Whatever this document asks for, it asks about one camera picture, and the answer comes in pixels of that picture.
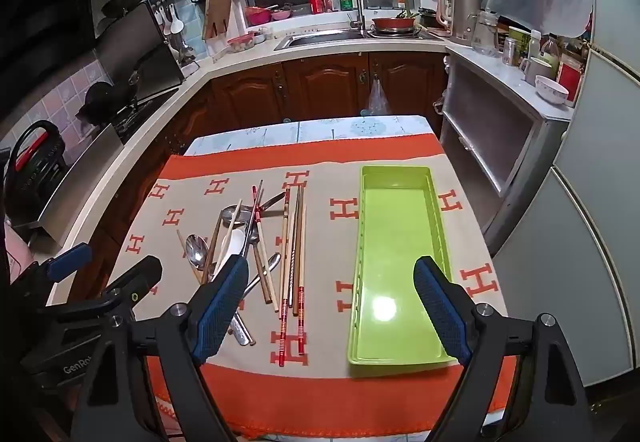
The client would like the small steel spoon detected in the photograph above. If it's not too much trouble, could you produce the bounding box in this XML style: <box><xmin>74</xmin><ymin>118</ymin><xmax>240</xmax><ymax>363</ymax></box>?
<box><xmin>242</xmin><ymin>250</ymin><xmax>283</xmax><ymax>298</ymax></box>

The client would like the steel metal chopstick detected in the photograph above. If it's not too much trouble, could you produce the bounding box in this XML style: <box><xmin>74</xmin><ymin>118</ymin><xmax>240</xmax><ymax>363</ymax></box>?
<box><xmin>288</xmin><ymin>195</ymin><xmax>303</xmax><ymax>309</ymax></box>

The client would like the brown wooden chopstick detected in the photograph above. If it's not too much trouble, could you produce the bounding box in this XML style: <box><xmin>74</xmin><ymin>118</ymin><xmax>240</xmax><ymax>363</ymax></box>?
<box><xmin>292</xmin><ymin>187</ymin><xmax>305</xmax><ymax>317</ymax></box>

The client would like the wooden cutting board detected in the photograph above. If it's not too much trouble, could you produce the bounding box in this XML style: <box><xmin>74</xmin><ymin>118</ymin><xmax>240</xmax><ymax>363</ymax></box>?
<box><xmin>202</xmin><ymin>0</ymin><xmax>231</xmax><ymax>40</ymax></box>

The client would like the steel electric kettle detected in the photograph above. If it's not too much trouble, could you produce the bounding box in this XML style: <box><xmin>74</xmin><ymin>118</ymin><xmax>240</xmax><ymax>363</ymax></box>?
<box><xmin>436</xmin><ymin>0</ymin><xmax>480</xmax><ymax>46</ymax></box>

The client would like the red-topped wooden chopstick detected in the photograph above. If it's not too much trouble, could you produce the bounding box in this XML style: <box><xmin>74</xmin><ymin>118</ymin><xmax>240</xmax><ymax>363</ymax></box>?
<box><xmin>278</xmin><ymin>188</ymin><xmax>291</xmax><ymax>367</ymax></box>

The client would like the black rice cooker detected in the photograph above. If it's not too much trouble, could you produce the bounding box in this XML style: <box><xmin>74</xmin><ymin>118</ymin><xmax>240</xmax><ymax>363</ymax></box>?
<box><xmin>4</xmin><ymin>119</ymin><xmax>68</xmax><ymax>225</ymax></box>

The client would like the red-patterned bamboo chopstick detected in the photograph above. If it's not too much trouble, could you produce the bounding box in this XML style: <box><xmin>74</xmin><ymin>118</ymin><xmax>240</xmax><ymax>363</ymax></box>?
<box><xmin>250</xmin><ymin>180</ymin><xmax>264</xmax><ymax>273</ymax></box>

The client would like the green plastic utensil tray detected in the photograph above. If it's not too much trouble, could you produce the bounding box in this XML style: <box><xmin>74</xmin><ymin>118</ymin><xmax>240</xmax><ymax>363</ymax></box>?
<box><xmin>347</xmin><ymin>165</ymin><xmax>452</xmax><ymax>366</ymax></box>

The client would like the white ceramic bowl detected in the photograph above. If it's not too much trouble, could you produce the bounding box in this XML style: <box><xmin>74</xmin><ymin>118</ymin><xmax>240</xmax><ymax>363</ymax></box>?
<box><xmin>535</xmin><ymin>75</ymin><xmax>568</xmax><ymax>106</ymax></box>

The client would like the steel teaspoon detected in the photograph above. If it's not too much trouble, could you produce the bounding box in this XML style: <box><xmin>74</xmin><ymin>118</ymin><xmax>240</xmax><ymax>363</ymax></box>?
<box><xmin>184</xmin><ymin>234</ymin><xmax>208</xmax><ymax>272</ymax></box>

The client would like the steel storage cabinet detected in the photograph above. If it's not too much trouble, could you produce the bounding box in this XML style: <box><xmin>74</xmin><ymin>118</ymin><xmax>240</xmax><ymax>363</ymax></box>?
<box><xmin>440</xmin><ymin>44</ymin><xmax>574</xmax><ymax>255</ymax></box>

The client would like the white ceramic soup spoon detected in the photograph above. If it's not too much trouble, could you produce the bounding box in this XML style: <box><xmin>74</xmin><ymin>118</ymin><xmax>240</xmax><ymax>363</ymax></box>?
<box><xmin>213</xmin><ymin>228</ymin><xmax>245</xmax><ymax>277</ymax></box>

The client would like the red frying pan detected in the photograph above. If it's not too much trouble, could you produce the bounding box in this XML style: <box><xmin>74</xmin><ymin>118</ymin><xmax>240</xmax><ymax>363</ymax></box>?
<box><xmin>372</xmin><ymin>18</ymin><xmax>416</xmax><ymax>34</ymax></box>

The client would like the hanging plastic bag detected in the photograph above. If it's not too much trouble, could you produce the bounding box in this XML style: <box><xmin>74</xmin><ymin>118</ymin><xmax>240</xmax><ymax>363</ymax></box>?
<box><xmin>360</xmin><ymin>77</ymin><xmax>390</xmax><ymax>117</ymax></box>

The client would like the orange beige H-pattern cloth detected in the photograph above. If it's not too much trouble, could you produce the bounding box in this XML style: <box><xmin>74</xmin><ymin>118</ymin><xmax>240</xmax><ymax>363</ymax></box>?
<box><xmin>114</xmin><ymin>133</ymin><xmax>504</xmax><ymax>440</ymax></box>

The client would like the large steel soup spoon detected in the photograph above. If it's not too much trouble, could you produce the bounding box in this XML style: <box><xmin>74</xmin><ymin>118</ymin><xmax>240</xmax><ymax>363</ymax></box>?
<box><xmin>220</xmin><ymin>192</ymin><xmax>285</xmax><ymax>228</ymax></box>

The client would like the plain light wooden chopstick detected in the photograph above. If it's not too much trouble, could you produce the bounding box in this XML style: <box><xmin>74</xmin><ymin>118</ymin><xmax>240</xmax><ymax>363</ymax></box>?
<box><xmin>256</xmin><ymin>218</ymin><xmax>280</xmax><ymax>313</ymax></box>

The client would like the grey refrigerator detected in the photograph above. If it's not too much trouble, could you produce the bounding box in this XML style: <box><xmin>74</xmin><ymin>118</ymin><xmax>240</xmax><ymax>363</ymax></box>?
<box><xmin>494</xmin><ymin>0</ymin><xmax>640</xmax><ymax>384</ymax></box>

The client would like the chrome kitchen faucet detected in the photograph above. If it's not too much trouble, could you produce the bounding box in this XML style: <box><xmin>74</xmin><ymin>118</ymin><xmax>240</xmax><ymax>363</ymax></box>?
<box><xmin>332</xmin><ymin>0</ymin><xmax>369</xmax><ymax>38</ymax></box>

